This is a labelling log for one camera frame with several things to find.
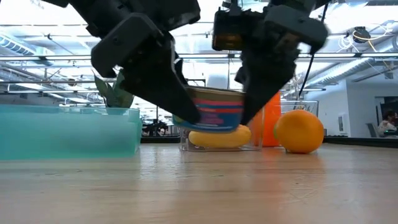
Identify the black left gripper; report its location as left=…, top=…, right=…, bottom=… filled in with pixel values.
left=40, top=0, right=201, bottom=124

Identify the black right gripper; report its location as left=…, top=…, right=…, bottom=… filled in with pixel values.
left=234, top=0, right=330, bottom=125

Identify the orange plastic bottle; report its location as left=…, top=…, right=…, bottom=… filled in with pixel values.
left=248, top=91, right=282, bottom=147

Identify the blue tuna can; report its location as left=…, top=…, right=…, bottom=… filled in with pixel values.
left=172, top=86, right=245, bottom=134

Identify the orange fruit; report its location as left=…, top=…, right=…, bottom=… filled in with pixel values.
left=275, top=109, right=325, bottom=154

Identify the green pineapple top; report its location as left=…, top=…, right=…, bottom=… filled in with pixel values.
left=93, top=70, right=135, bottom=109

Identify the yellow mango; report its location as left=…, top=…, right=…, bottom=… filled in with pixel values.
left=188, top=124, right=252, bottom=149

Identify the teal translucent plastic bin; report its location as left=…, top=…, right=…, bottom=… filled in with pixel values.
left=0, top=104, right=143, bottom=161

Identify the person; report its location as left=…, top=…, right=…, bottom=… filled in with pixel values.
left=377, top=109, right=398, bottom=138

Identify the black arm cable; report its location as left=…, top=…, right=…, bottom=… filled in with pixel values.
left=298, top=2, right=327, bottom=99

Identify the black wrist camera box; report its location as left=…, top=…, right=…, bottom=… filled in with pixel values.
left=213, top=7, right=249, bottom=52

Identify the black ceiling cord reel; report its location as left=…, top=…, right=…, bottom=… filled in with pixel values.
left=353, top=26, right=372, bottom=44

